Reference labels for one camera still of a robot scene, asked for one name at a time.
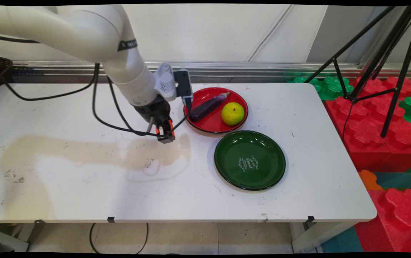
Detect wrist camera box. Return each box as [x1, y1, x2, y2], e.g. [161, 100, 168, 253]
[173, 69, 194, 101]

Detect metal wall rail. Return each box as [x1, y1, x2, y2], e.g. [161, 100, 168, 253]
[11, 60, 411, 80]

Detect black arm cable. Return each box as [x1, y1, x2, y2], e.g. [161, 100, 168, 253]
[0, 33, 100, 102]

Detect black tripod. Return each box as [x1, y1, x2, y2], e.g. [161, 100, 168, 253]
[304, 5, 411, 138]

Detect orange foam block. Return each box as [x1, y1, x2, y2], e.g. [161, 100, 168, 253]
[358, 169, 384, 191]

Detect red round plate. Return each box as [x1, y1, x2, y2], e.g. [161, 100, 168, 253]
[184, 87, 249, 138]

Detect black camera cable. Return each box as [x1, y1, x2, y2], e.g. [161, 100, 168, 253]
[92, 64, 193, 137]

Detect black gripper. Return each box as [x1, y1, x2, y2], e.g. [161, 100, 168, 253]
[133, 95, 176, 144]

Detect teal foam mat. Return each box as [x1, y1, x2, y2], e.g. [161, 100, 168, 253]
[321, 226, 364, 253]
[373, 172, 411, 190]

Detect large red foam block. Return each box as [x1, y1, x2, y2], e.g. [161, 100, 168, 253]
[324, 76, 411, 173]

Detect white table leg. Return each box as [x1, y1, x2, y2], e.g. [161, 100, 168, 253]
[291, 221, 357, 253]
[0, 220, 45, 253]

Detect black cable under table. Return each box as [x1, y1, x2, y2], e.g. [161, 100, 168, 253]
[89, 223, 149, 254]

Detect dark green round plate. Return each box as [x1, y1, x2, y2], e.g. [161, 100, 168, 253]
[214, 130, 286, 191]

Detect purple toy eggplant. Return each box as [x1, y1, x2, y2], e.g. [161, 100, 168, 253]
[189, 92, 230, 122]

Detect yellow-green citrus fruit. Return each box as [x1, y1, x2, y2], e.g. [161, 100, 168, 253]
[221, 102, 245, 126]

